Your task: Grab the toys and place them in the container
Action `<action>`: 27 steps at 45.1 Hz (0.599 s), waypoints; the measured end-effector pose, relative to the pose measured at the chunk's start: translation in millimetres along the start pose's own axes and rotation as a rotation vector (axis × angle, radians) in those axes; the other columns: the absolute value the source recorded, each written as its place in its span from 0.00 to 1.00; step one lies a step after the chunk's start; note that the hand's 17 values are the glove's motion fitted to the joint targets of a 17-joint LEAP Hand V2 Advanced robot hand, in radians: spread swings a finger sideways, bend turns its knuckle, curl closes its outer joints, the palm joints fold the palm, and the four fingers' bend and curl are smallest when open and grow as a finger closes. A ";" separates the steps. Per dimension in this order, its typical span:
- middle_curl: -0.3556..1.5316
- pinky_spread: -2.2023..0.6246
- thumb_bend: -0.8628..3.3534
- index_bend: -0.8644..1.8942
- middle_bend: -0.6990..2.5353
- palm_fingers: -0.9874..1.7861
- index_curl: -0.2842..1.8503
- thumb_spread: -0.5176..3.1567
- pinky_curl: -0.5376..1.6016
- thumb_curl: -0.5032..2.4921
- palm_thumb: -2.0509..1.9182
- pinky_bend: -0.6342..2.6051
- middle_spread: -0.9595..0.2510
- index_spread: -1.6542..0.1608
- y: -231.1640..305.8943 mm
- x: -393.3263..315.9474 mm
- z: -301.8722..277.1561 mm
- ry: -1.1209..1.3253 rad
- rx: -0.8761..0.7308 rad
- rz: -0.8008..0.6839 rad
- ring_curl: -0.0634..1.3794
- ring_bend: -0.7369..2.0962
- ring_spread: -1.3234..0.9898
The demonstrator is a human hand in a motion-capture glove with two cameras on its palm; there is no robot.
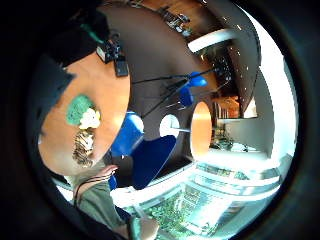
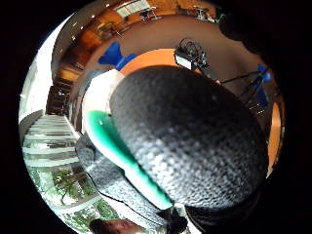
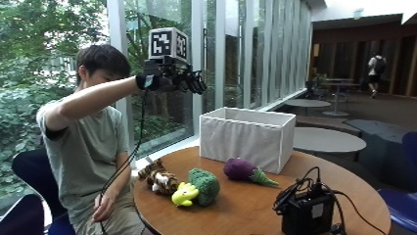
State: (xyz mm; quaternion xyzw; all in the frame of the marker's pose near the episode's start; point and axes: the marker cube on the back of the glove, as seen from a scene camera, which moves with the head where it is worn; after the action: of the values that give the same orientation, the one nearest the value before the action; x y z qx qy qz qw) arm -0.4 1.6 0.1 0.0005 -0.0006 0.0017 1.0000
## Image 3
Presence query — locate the white marker cube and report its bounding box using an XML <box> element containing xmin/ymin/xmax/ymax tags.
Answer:
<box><xmin>148</xmin><ymin>26</ymin><xmax>190</xmax><ymax>64</ymax></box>

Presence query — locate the striped tiger plush toy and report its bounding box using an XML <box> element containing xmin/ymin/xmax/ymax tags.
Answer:
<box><xmin>137</xmin><ymin>159</ymin><xmax>180</xmax><ymax>196</ymax></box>

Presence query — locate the dark blue chair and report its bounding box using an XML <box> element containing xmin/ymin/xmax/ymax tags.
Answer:
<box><xmin>10</xmin><ymin>148</ymin><xmax>78</xmax><ymax>235</ymax></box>
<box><xmin>0</xmin><ymin>194</ymin><xmax>45</xmax><ymax>235</ymax></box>

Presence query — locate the yellow plush toy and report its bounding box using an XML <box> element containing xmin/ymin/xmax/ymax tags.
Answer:
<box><xmin>170</xmin><ymin>181</ymin><xmax>201</xmax><ymax>208</ymax></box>

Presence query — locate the white fabric storage box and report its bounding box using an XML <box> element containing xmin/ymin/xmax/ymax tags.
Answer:
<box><xmin>198</xmin><ymin>107</ymin><xmax>297</xmax><ymax>175</ymax></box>

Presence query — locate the the person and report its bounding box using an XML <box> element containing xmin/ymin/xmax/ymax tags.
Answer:
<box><xmin>34</xmin><ymin>43</ymin><xmax>148</xmax><ymax>235</ymax></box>

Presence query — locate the green broccoli plush toy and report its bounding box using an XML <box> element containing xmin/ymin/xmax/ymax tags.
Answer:
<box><xmin>186</xmin><ymin>167</ymin><xmax>221</xmax><ymax>208</ymax></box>

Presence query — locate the grey round table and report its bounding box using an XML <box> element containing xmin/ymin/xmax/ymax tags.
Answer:
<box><xmin>283</xmin><ymin>98</ymin><xmax>331</xmax><ymax>117</ymax></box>
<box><xmin>291</xmin><ymin>126</ymin><xmax>367</xmax><ymax>162</ymax></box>

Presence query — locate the purple eggplant plush toy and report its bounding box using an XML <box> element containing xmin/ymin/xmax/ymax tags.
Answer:
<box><xmin>222</xmin><ymin>157</ymin><xmax>281</xmax><ymax>188</ymax></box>

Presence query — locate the potted green plant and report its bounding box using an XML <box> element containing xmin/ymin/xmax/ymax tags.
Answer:
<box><xmin>311</xmin><ymin>72</ymin><xmax>329</xmax><ymax>90</ymax></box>

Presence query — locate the tall round table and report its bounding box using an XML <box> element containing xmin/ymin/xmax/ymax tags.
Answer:
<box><xmin>321</xmin><ymin>81</ymin><xmax>362</xmax><ymax>118</ymax></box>

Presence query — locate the grey upholstered bench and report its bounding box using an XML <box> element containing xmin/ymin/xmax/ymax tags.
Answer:
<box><xmin>343</xmin><ymin>118</ymin><xmax>417</xmax><ymax>192</ymax></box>

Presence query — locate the black electronics box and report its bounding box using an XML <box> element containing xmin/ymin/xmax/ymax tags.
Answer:
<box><xmin>279</xmin><ymin>190</ymin><xmax>337</xmax><ymax>235</ymax></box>

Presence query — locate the black glove cable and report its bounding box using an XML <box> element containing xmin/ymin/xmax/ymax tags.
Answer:
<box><xmin>96</xmin><ymin>89</ymin><xmax>149</xmax><ymax>235</ymax></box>

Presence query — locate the black cables bundle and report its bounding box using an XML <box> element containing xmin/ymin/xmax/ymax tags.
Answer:
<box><xmin>272</xmin><ymin>165</ymin><xmax>387</xmax><ymax>235</ymax></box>

